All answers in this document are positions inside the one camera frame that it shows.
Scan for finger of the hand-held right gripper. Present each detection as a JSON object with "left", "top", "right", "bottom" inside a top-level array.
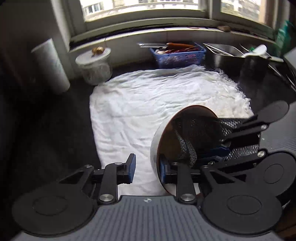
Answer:
[
  {"left": 218, "top": 115, "right": 270, "bottom": 145},
  {"left": 196, "top": 145, "right": 266, "bottom": 171}
]

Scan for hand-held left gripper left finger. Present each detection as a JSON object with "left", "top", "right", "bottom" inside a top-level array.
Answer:
[{"left": 58, "top": 153, "right": 137, "bottom": 205}]

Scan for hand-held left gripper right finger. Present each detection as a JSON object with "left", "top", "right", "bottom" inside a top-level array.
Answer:
[{"left": 159, "top": 154, "right": 245, "bottom": 205}]

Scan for white ceramic bowl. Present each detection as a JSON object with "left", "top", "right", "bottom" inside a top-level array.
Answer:
[{"left": 150, "top": 105, "right": 223, "bottom": 197}]

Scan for silver mesh dishcloth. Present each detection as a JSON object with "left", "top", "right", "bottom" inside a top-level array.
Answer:
[{"left": 174, "top": 117, "right": 260, "bottom": 167}]

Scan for white fringed cloth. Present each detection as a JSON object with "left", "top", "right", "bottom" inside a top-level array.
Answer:
[{"left": 89, "top": 64, "right": 254, "bottom": 196}]

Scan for rectangular steel container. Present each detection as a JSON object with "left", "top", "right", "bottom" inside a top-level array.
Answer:
[{"left": 203, "top": 43, "right": 247, "bottom": 72}]

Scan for white rice paddle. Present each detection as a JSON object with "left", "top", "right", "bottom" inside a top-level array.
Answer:
[{"left": 242, "top": 44, "right": 284, "bottom": 62}]

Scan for blue plastic basket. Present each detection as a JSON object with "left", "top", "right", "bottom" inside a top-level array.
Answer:
[{"left": 149, "top": 43, "right": 207, "bottom": 69}]

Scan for dried red chilies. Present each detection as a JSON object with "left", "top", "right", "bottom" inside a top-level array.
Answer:
[{"left": 170, "top": 46, "right": 201, "bottom": 54}]

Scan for green bottle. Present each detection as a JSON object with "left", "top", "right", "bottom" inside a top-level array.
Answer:
[{"left": 276, "top": 21, "right": 294, "bottom": 56}]

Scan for glass jar with lid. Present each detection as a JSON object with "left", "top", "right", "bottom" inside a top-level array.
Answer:
[{"left": 75, "top": 47, "right": 113, "bottom": 86}]

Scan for brown ginger piece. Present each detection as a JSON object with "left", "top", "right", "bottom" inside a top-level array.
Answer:
[{"left": 91, "top": 46, "right": 104, "bottom": 57}]

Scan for white paper towel roll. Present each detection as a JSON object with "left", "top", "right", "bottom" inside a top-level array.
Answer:
[{"left": 31, "top": 38, "right": 71, "bottom": 94}]

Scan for window frame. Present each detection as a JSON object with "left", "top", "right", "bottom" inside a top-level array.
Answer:
[{"left": 50, "top": 0, "right": 296, "bottom": 48}]

